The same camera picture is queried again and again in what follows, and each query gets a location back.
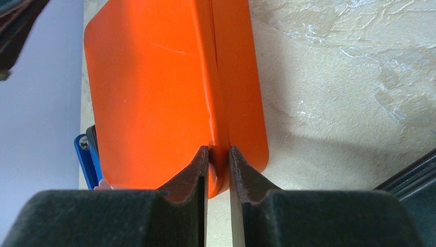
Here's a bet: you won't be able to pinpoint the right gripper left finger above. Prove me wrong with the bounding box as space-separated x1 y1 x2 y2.
3 146 209 246

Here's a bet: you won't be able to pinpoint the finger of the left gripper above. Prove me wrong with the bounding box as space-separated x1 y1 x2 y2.
1 0 49 81

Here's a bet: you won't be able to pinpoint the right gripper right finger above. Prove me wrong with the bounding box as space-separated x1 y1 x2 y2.
229 146 423 246

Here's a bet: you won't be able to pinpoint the orange box lid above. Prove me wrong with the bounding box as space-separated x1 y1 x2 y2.
84 1 229 196

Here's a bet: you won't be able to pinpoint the pink metal tongs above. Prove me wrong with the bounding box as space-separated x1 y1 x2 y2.
93 179 123 190

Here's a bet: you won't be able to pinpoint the orange chocolate box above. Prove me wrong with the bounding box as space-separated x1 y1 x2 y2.
211 1 269 172

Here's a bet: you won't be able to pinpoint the blue stapler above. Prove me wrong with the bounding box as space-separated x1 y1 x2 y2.
74 125 103 190

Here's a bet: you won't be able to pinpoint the black tray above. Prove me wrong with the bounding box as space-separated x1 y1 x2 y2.
375 149 435 246

